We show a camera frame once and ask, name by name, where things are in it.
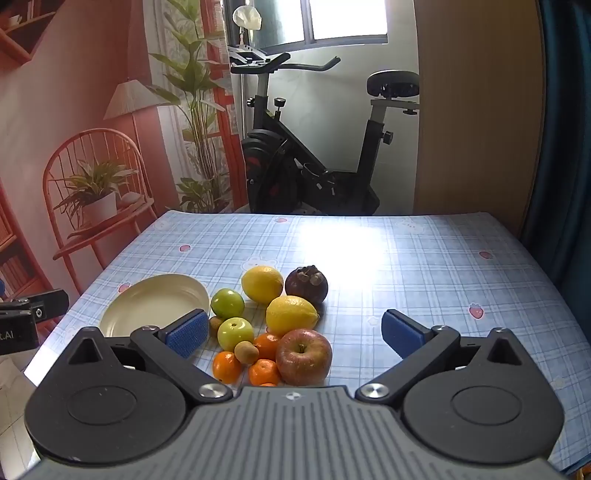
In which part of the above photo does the dark purple mangosteen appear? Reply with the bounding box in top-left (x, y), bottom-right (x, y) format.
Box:
top-left (284, 265), bottom-right (329, 304)

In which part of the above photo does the blue checked tablecloth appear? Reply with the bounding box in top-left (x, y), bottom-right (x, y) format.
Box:
top-left (23, 210), bottom-right (591, 476)

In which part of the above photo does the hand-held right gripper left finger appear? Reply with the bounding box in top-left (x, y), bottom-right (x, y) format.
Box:
top-left (62, 308), bottom-right (234, 402)

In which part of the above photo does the grey metal pole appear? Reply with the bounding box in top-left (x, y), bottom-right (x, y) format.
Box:
top-left (238, 25), bottom-right (248, 139)

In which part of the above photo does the window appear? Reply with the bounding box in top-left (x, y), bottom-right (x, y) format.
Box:
top-left (249, 0), bottom-right (389, 49)

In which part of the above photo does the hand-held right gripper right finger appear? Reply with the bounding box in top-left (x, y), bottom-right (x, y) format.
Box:
top-left (355, 308), bottom-right (532, 402)

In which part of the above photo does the green apple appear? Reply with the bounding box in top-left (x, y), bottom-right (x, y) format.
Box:
top-left (211, 288), bottom-right (245, 319)
top-left (217, 317), bottom-right (255, 352)

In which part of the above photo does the wooden door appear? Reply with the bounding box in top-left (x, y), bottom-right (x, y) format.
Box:
top-left (412, 0), bottom-right (546, 236)

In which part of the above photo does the cream round plate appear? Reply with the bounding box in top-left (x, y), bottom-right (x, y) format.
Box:
top-left (99, 274), bottom-right (211, 339)

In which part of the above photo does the red apple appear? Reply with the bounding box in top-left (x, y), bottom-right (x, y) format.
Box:
top-left (276, 329), bottom-right (333, 387)

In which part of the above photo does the black exercise bike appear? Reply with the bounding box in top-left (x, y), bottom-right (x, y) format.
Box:
top-left (229, 44), bottom-right (421, 217)

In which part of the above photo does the white plastic bag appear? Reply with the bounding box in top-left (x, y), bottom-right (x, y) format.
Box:
top-left (232, 6), bottom-right (262, 31)

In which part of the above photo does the yellow lemon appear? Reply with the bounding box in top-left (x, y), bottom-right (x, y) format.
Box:
top-left (241, 265), bottom-right (284, 304)
top-left (265, 295), bottom-right (320, 337)

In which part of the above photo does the wall poster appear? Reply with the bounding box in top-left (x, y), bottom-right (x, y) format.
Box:
top-left (0, 0), bottom-right (250, 342)

